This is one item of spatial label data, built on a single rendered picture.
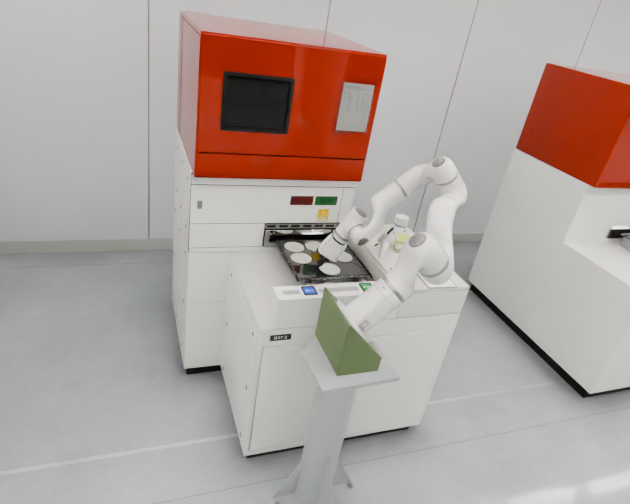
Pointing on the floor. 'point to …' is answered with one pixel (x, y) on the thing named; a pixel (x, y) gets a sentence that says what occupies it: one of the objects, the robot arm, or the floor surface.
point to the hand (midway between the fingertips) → (320, 262)
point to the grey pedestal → (328, 433)
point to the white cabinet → (284, 346)
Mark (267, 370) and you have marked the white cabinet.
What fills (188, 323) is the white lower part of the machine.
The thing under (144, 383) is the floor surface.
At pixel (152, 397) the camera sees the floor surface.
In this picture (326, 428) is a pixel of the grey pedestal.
